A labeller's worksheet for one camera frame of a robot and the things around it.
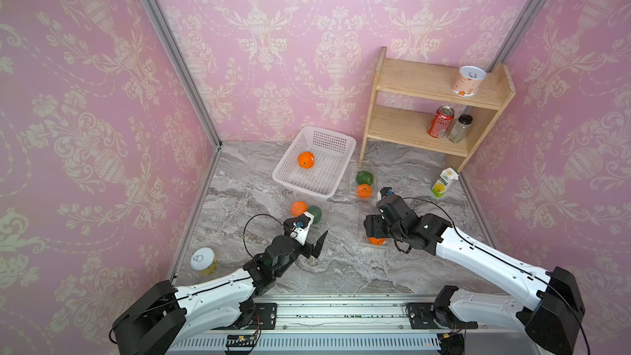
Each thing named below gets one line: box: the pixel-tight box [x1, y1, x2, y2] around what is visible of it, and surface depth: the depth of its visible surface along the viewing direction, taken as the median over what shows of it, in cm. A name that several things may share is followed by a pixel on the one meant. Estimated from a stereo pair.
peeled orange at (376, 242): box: [368, 236, 387, 246], surface depth 87 cm
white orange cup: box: [451, 65, 488, 98], surface depth 74 cm
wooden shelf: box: [359, 46, 516, 174], surface depth 87 cm
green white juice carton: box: [431, 166, 460, 199], surface depth 96 cm
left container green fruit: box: [307, 205, 323, 224], surface depth 93 cm
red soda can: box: [427, 105, 456, 139], surface depth 89 cm
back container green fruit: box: [355, 170, 374, 186], surface depth 104 cm
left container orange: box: [290, 200, 309, 217], surface depth 94 cm
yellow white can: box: [190, 247, 219, 276], surface depth 82 cm
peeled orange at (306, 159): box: [297, 151, 315, 170], surface depth 108 cm
